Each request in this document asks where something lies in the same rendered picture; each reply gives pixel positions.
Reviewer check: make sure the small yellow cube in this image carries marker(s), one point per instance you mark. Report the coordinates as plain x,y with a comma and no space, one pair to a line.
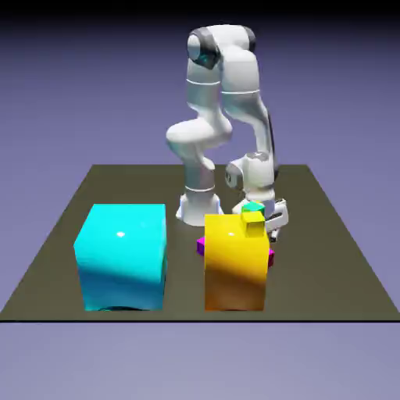
253,224

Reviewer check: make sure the large cyan box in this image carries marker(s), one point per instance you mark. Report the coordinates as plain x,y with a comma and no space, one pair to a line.
120,250

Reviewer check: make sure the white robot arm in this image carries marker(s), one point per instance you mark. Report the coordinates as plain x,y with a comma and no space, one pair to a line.
239,78

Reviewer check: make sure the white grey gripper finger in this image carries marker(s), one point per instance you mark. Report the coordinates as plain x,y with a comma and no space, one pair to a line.
273,235

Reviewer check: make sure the small teal cube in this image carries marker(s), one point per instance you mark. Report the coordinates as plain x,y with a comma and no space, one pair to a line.
254,207

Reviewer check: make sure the large orange box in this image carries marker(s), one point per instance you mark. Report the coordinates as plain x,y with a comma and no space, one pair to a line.
234,268

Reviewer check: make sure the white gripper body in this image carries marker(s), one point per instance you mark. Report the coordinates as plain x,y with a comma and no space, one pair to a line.
278,215

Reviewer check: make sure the small magenta cube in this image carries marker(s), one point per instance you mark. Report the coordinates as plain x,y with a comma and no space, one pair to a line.
271,257
200,245

